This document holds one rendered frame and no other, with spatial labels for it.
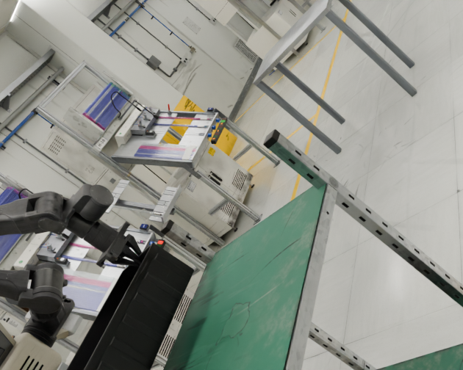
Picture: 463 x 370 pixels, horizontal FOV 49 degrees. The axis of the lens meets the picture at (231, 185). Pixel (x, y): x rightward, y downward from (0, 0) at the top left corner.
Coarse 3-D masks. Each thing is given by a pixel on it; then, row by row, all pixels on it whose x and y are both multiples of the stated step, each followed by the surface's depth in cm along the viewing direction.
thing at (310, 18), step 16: (320, 0) 334; (304, 16) 346; (320, 16) 308; (336, 16) 307; (288, 32) 358; (304, 32) 317; (352, 32) 310; (272, 48) 372; (288, 48) 326; (368, 48) 314; (272, 64) 335; (384, 64) 317; (256, 80) 345; (400, 80) 321; (272, 96) 350; (288, 112) 354; (336, 112) 394; (336, 144) 365
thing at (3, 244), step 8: (8, 192) 345; (16, 192) 348; (0, 200) 339; (8, 200) 342; (0, 240) 326; (8, 240) 329; (16, 240) 332; (0, 248) 324; (8, 248) 327; (0, 256) 321
